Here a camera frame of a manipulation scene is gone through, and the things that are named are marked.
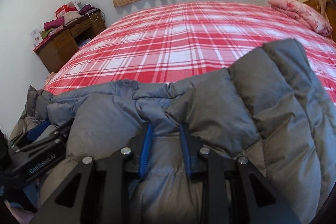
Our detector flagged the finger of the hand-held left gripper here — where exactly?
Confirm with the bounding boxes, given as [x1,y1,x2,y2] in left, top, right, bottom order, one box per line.
[9,120,52,148]
[14,119,75,154]

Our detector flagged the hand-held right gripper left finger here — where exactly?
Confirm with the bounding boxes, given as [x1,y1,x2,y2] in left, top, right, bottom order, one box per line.
[28,123,155,224]

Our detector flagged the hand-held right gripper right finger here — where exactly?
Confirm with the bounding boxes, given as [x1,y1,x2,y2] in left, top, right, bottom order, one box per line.
[178,123,302,224]

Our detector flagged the grey puffer jacket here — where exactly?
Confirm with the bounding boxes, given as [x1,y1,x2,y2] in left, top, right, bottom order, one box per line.
[8,38,336,224]

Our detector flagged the magenta folded clothes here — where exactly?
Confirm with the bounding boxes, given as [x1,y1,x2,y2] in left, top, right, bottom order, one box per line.
[43,17,65,30]

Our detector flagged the pale pink folded clothes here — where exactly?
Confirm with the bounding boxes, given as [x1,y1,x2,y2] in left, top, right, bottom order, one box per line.
[63,10,81,24]

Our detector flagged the purple folded clothes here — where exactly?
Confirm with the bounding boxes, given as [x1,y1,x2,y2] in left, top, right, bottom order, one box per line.
[78,5,96,16]

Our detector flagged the brown wooden desk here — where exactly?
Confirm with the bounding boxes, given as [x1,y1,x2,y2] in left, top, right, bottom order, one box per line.
[33,8,107,74]

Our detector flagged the white printed card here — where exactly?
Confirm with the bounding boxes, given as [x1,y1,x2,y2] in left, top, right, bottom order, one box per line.
[31,27,43,46]

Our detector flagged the bed with red plaid sheet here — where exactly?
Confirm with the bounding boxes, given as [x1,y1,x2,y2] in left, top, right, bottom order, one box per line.
[43,1,336,104]

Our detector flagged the red cardboard box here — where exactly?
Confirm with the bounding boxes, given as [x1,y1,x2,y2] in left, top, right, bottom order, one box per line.
[55,4,69,16]

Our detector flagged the pink floral folded quilt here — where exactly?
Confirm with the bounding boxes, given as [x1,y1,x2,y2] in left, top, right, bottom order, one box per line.
[267,0,333,36]

